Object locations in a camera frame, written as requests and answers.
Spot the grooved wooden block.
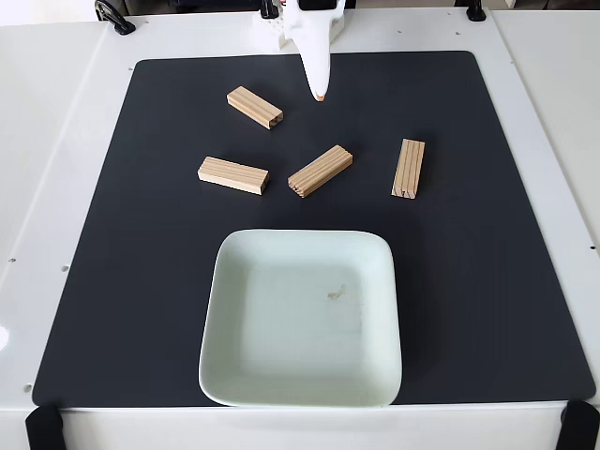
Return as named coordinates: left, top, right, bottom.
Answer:
left=226, top=85, right=284, bottom=131
left=197, top=156, right=271, bottom=196
left=391, top=138, right=427, bottom=201
left=287, top=144, right=353, bottom=199

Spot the pale green square plate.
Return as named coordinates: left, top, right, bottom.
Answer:
left=198, top=228, right=403, bottom=408

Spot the black rubber mat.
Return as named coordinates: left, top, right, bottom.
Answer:
left=31, top=50, right=596, bottom=408

